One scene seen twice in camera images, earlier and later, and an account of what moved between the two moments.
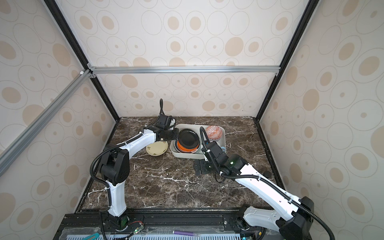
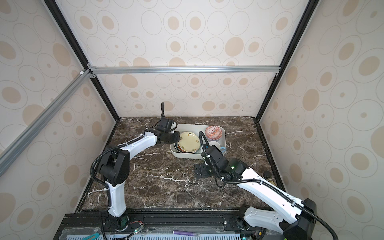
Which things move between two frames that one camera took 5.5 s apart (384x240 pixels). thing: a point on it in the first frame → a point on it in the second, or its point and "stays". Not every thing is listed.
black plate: x=188 y=138 → x=176 y=145
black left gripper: x=176 y=134 stays
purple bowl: x=214 y=132 stays
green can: x=267 y=174 stays
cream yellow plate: x=157 y=148 → x=189 y=142
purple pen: x=184 y=233 stays
